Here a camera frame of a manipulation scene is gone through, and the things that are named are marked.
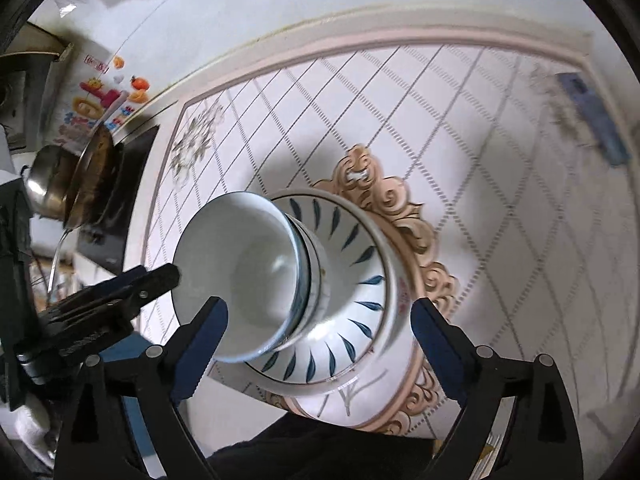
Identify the metal utensil handle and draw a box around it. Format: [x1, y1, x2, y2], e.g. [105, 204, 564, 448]
[47, 227, 73, 311]

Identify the colourful fruit wall sticker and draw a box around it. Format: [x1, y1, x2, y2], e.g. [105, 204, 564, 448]
[52, 52, 151, 146]

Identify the blue leaf striped plate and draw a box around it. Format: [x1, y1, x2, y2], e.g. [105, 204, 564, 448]
[242, 194, 398, 385]

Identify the black stove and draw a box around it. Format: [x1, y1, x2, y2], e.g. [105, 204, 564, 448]
[75, 125, 161, 273]

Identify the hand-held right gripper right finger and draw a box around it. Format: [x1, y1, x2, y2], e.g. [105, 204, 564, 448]
[410, 297, 586, 480]

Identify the grey print white plate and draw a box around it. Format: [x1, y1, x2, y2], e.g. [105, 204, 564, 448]
[282, 310, 431, 423]

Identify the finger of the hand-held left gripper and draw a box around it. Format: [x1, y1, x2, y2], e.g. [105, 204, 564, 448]
[75, 262, 181, 318]
[65, 266, 148, 307]

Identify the steel pot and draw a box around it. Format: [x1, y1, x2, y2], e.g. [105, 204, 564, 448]
[22, 145, 83, 218]

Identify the brown wok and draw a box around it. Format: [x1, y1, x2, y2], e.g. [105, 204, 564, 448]
[62, 122, 126, 231]

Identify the white bowl dark rim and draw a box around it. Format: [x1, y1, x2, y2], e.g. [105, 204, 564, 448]
[171, 191, 308, 363]

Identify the person's dark clothing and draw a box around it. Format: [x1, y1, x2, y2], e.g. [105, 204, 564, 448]
[200, 405, 436, 480]

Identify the person's left hand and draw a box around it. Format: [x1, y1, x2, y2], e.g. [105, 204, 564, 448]
[12, 395, 58, 461]

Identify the blue rectangular object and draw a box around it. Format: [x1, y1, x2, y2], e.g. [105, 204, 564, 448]
[555, 72, 631, 166]

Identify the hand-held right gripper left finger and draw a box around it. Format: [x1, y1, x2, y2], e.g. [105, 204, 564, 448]
[52, 296, 229, 480]

